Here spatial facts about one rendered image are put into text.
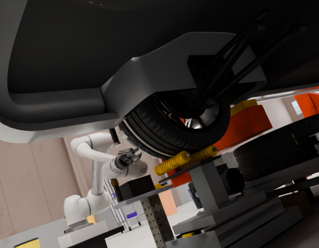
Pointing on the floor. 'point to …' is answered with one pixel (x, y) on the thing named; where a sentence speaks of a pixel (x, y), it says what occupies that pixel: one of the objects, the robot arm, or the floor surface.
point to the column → (157, 220)
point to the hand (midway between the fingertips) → (139, 150)
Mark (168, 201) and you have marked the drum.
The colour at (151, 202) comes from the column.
